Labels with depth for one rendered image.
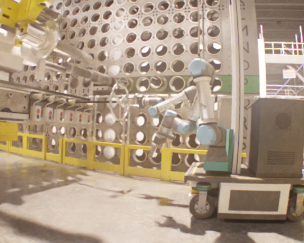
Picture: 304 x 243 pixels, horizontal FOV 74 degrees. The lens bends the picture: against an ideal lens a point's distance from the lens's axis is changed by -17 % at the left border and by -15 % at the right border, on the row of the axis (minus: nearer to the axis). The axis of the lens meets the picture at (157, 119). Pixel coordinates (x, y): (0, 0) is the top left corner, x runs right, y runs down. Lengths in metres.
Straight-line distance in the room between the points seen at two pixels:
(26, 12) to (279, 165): 2.39
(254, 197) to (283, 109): 0.60
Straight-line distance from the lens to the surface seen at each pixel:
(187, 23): 3.94
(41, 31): 2.34
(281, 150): 1.61
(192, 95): 2.04
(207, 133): 1.36
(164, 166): 2.79
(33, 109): 2.39
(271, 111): 1.59
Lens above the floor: 0.61
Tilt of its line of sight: 2 degrees up
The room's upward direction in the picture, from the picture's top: 3 degrees clockwise
